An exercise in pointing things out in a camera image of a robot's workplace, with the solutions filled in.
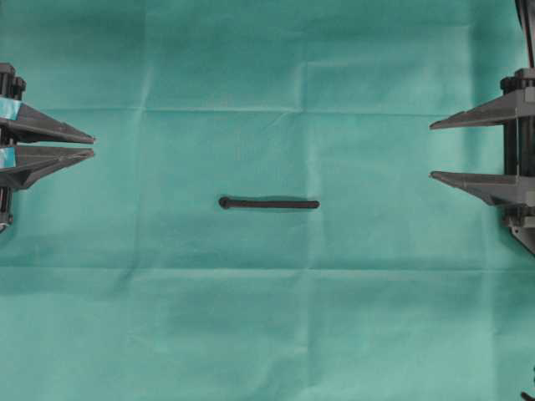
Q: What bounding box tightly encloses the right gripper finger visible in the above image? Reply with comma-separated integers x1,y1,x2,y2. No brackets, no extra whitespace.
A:
430,96,517,129
430,171,518,206

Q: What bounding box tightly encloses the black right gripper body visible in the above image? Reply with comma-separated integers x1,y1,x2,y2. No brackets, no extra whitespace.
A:
501,69,534,255

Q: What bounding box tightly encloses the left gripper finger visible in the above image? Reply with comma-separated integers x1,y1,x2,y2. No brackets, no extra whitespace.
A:
1,99,95,144
1,145,94,190

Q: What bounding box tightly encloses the green table cloth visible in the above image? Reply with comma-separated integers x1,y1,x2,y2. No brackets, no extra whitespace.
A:
1,1,534,400

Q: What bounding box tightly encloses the black cable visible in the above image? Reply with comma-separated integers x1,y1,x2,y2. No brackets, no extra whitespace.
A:
512,0,535,69

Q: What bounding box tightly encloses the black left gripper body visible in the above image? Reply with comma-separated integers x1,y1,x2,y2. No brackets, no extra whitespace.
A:
0,63,28,233

